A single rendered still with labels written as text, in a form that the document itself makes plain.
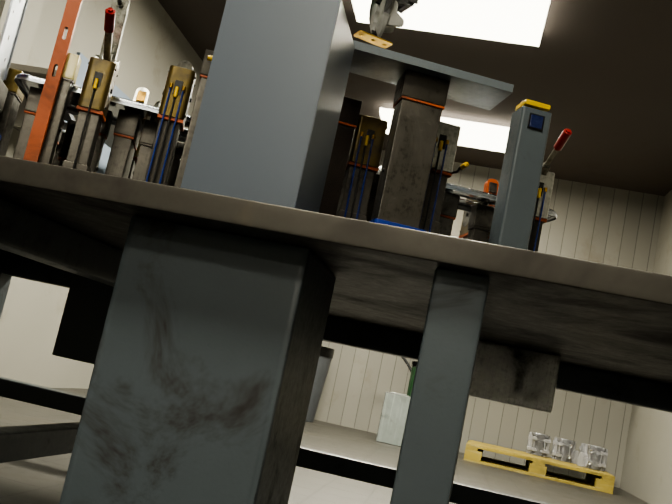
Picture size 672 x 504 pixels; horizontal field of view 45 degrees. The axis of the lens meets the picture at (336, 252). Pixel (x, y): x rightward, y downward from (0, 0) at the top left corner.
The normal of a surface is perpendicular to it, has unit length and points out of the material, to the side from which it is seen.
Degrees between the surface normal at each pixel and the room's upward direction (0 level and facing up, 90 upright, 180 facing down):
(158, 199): 90
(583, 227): 90
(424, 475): 90
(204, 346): 90
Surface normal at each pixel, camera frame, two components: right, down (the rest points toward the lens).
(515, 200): 0.18, -0.11
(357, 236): -0.14, -0.18
